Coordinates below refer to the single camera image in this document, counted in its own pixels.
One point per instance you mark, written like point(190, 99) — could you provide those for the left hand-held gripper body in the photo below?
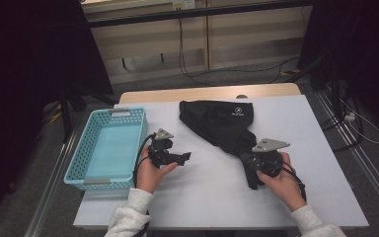
point(161, 154)

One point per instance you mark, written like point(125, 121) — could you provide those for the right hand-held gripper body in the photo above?
point(265, 163)

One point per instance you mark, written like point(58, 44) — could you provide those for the black shorts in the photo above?
point(217, 125)

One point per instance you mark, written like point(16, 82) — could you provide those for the blue perforated plastic basket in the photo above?
point(112, 148)

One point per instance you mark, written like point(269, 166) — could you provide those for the person's left hand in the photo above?
point(149, 177)

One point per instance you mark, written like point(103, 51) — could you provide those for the person's right hand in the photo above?
point(284, 191)

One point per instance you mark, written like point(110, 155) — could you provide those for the wooden table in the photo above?
point(194, 93)

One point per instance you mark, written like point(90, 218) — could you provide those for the beige wooden cabinet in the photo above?
point(243, 39)

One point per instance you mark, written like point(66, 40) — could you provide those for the black curtain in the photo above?
point(358, 49)

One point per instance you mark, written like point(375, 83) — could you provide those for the metal floor rail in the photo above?
point(46, 191)
point(368, 171)

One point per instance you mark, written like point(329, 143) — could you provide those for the white wall socket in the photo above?
point(184, 4)

